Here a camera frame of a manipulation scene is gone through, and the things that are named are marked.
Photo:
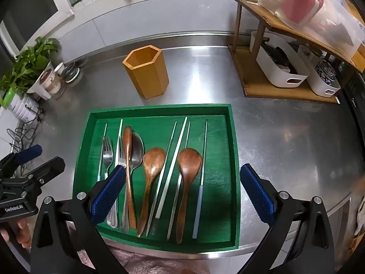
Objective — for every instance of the person's left hand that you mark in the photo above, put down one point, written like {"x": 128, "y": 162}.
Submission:
{"x": 20, "y": 231}

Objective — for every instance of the small white cup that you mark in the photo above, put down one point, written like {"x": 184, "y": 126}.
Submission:
{"x": 60, "y": 68}

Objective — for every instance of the pink fleece garment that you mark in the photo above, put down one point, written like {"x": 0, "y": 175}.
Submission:
{"x": 159, "y": 264}

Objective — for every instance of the white ribbed plant pot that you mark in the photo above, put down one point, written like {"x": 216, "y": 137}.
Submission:
{"x": 22, "y": 108}

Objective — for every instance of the red container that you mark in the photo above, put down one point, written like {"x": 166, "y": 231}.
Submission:
{"x": 299, "y": 0}

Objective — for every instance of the small white plastic basket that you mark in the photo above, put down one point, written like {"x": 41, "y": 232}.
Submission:
{"x": 316, "y": 87}

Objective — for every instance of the black item in basket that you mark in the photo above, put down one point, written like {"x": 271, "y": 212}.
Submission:
{"x": 276, "y": 54}

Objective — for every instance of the large white plastic basket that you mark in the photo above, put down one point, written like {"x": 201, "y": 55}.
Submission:
{"x": 273, "y": 68}

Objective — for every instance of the green leafy plant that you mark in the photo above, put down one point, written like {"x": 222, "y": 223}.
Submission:
{"x": 25, "y": 65}

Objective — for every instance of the large wooden spoon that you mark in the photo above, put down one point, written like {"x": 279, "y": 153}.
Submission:
{"x": 189, "y": 165}
{"x": 154, "y": 162}

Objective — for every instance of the slim dark wooden spoon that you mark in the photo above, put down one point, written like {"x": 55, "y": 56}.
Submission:
{"x": 128, "y": 142}

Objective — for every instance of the grey ceramic bowl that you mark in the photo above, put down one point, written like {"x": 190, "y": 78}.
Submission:
{"x": 71, "y": 72}

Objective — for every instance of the hexagonal wooden utensil holder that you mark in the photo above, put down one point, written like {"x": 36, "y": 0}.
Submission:
{"x": 151, "y": 77}

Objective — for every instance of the clear plastic container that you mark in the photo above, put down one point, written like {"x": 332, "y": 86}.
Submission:
{"x": 336, "y": 20}

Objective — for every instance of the glass jar with printed lid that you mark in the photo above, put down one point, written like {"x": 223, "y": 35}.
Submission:
{"x": 52, "y": 87}

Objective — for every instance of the black oven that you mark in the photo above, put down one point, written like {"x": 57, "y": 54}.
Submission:
{"x": 356, "y": 114}

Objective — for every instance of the silver metal chopstick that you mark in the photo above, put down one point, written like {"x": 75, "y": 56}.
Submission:
{"x": 168, "y": 151}
{"x": 188, "y": 132}

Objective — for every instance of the metal spoon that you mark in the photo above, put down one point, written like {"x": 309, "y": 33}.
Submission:
{"x": 137, "y": 151}

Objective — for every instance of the green wooden tray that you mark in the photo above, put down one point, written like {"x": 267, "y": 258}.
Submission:
{"x": 216, "y": 154}

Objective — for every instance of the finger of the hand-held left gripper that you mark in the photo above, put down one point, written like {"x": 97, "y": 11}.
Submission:
{"x": 47, "y": 171}
{"x": 28, "y": 152}

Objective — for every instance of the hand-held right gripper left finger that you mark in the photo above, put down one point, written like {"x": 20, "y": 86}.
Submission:
{"x": 109, "y": 194}

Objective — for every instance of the white paper bag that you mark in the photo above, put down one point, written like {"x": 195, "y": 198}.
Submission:
{"x": 35, "y": 90}

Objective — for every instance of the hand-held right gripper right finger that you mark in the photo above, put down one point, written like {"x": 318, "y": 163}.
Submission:
{"x": 256, "y": 197}

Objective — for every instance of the brown cardboard box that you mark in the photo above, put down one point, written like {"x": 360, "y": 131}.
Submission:
{"x": 360, "y": 57}

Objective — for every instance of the wooden shelf rack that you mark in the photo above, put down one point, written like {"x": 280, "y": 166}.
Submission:
{"x": 285, "y": 91}

